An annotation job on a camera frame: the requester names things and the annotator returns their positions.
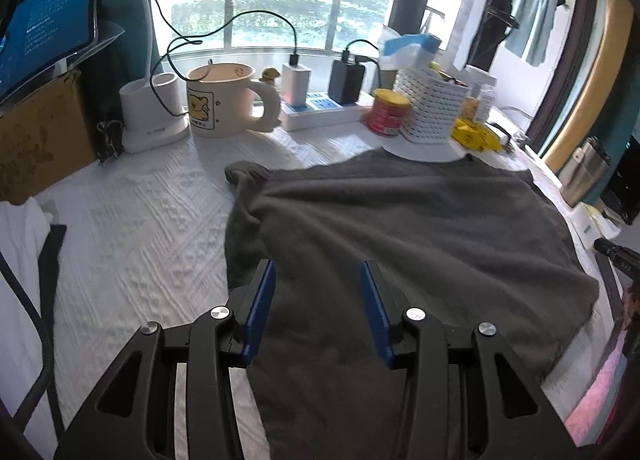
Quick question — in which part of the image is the dark grey t-shirt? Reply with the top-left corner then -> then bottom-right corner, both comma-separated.
224,149 -> 599,459

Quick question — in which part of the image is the yellow tissue box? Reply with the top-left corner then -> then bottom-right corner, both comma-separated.
570,202 -> 620,250

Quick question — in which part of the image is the yellow duck snack bag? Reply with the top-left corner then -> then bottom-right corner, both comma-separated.
451,118 -> 502,151

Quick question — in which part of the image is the red tin can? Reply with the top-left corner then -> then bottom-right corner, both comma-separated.
367,88 -> 411,137

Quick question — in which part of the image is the white power strip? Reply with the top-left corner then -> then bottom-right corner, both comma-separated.
279,92 -> 373,132

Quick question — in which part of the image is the white perforated plastic basket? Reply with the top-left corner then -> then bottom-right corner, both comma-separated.
394,69 -> 469,144

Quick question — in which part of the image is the white desk lamp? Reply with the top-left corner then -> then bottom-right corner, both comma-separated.
119,0 -> 189,154

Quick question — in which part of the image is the cream cartoon mug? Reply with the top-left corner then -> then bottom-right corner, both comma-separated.
186,62 -> 281,138

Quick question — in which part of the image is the clear jar white lid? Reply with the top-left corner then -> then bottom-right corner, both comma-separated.
461,64 -> 497,124

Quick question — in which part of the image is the white garment black trim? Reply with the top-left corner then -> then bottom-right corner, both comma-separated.
1,198 -> 66,459

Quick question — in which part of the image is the black power adapter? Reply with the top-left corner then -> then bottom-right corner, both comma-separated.
328,50 -> 366,105

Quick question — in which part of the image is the white usb charger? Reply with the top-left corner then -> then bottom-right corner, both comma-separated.
281,54 -> 311,108

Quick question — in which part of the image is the brown cardboard box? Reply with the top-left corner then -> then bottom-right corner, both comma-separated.
0,70 -> 96,204

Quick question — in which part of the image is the blue white pack in basket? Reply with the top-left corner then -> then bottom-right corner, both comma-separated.
378,33 -> 442,70

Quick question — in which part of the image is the hanging teal towel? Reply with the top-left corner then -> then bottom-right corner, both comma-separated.
504,0 -> 566,67

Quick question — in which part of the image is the blue screen tablet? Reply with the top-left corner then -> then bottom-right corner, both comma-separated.
1,0 -> 125,107

